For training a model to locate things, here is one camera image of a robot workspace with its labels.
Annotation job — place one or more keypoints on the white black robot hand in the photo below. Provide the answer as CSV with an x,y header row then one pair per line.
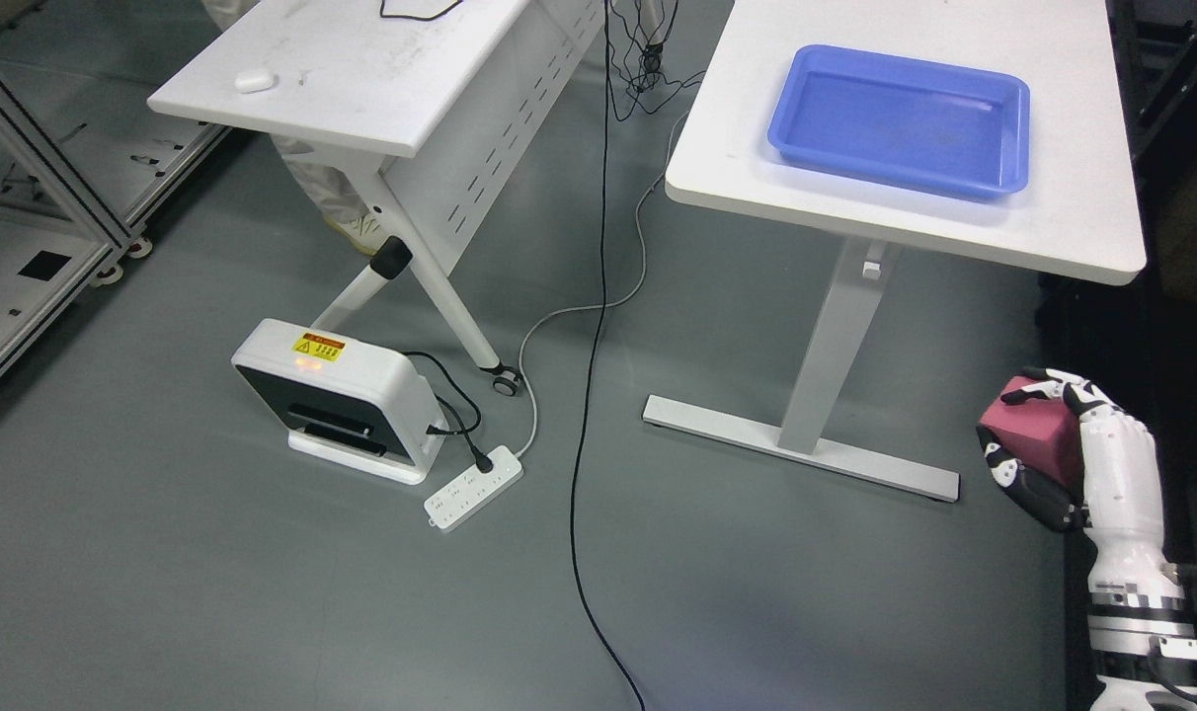
x,y
1122,511

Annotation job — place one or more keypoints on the pink red cube block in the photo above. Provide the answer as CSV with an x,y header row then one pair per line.
x,y
1043,434

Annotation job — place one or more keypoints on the blue plastic tray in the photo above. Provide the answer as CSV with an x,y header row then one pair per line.
x,y
950,131

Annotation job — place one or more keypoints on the white standing desk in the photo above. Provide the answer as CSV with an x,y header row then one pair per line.
x,y
1078,216

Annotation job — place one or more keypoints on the white power strip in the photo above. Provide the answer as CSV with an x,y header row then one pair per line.
x,y
470,491

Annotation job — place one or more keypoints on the white box appliance on floor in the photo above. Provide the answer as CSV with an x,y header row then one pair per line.
x,y
346,401

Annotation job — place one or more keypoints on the white folding table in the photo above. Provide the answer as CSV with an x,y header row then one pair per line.
x,y
425,106

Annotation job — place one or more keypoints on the white small mouse device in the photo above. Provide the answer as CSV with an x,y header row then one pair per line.
x,y
255,80

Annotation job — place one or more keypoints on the aluminium frame cabinet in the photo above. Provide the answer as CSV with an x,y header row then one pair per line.
x,y
84,163

